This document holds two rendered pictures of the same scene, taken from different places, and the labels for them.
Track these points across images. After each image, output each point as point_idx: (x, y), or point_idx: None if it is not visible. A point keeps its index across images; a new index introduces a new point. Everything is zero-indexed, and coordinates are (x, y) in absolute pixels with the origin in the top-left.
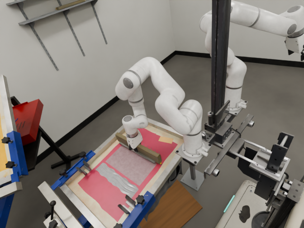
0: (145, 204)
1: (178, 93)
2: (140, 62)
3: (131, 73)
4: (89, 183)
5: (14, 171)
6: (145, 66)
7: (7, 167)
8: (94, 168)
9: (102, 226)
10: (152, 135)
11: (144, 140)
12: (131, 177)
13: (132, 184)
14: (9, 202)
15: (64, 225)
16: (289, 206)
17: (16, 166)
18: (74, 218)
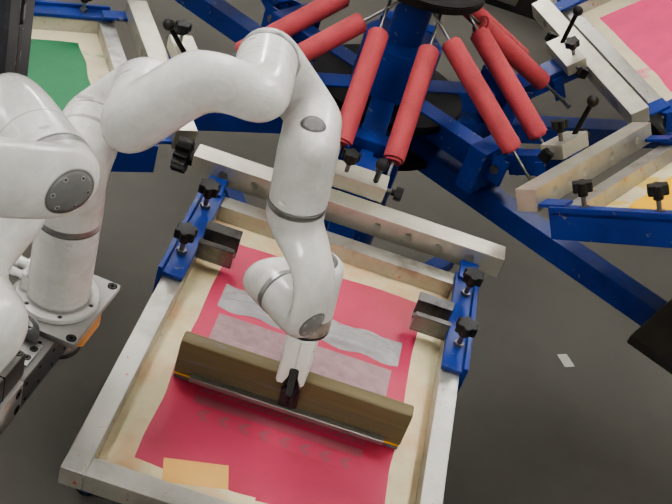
0: (171, 246)
1: (116, 83)
2: (263, 55)
3: (262, 28)
4: (383, 308)
5: (572, 206)
6: (242, 58)
7: (580, 179)
8: (410, 346)
9: (259, 216)
10: (269, 492)
11: (295, 465)
12: (259, 332)
13: (243, 315)
14: (586, 277)
15: (339, 187)
16: None
17: (579, 207)
18: (330, 201)
